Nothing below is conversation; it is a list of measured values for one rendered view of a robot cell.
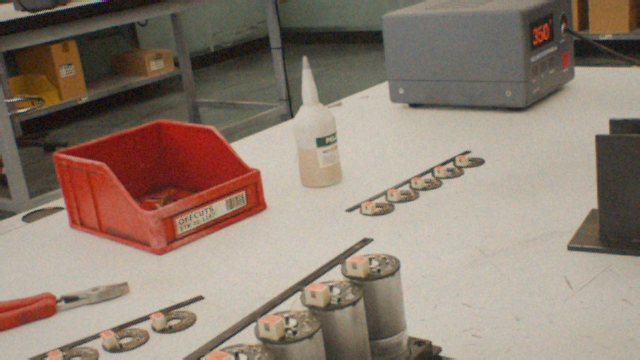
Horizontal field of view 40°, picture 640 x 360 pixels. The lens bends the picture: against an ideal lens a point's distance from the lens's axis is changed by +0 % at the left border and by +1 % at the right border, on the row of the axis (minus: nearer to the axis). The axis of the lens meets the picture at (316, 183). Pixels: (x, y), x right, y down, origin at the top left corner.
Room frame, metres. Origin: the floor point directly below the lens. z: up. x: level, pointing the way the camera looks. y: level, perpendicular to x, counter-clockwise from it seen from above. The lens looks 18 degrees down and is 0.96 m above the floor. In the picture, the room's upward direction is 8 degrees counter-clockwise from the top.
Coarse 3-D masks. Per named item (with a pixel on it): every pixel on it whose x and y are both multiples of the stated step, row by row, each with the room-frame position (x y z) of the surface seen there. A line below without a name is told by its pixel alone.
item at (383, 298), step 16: (400, 272) 0.33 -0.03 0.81; (368, 288) 0.32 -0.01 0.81; (384, 288) 0.32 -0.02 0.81; (400, 288) 0.33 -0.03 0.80; (368, 304) 0.32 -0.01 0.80; (384, 304) 0.32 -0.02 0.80; (400, 304) 0.32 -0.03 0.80; (368, 320) 0.32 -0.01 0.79; (384, 320) 0.32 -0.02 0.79; (400, 320) 0.32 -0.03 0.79; (368, 336) 0.32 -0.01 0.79; (384, 336) 0.32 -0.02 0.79; (400, 336) 0.32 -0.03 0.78; (384, 352) 0.32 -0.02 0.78; (400, 352) 0.32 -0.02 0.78
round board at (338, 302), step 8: (328, 280) 0.32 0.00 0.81; (336, 280) 0.32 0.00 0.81; (344, 280) 0.32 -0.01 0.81; (344, 288) 0.31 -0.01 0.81; (352, 288) 0.31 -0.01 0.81; (360, 288) 0.31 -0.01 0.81; (304, 296) 0.31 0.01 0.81; (336, 296) 0.30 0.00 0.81; (344, 296) 0.31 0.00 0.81; (360, 296) 0.30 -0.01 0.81; (304, 304) 0.30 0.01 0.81; (312, 304) 0.30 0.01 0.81; (328, 304) 0.30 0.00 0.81; (336, 304) 0.30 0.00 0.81; (344, 304) 0.30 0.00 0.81
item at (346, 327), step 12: (336, 288) 0.31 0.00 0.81; (360, 300) 0.30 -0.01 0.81; (324, 312) 0.30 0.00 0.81; (336, 312) 0.30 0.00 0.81; (348, 312) 0.30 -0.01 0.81; (360, 312) 0.30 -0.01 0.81; (324, 324) 0.30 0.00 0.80; (336, 324) 0.30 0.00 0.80; (348, 324) 0.30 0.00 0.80; (360, 324) 0.30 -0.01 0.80; (324, 336) 0.30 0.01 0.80; (336, 336) 0.30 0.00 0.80; (348, 336) 0.30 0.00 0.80; (360, 336) 0.30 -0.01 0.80; (324, 348) 0.30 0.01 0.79; (336, 348) 0.30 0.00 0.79; (348, 348) 0.30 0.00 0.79; (360, 348) 0.30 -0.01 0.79
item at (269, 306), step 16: (368, 240) 0.36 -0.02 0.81; (336, 256) 0.35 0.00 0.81; (320, 272) 0.33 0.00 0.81; (288, 288) 0.32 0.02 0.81; (304, 288) 0.32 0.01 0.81; (272, 304) 0.31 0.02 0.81; (240, 320) 0.30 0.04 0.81; (256, 320) 0.30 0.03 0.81; (224, 336) 0.29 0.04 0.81; (192, 352) 0.28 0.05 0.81; (208, 352) 0.28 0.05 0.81
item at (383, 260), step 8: (376, 256) 0.34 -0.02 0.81; (384, 256) 0.34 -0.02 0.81; (392, 256) 0.34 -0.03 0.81; (344, 264) 0.34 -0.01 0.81; (384, 264) 0.33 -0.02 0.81; (392, 264) 0.33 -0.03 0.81; (400, 264) 0.33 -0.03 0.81; (344, 272) 0.33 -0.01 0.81; (376, 272) 0.32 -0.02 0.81; (384, 272) 0.32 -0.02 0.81; (392, 272) 0.32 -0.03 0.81; (360, 280) 0.32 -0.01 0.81; (368, 280) 0.32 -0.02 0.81
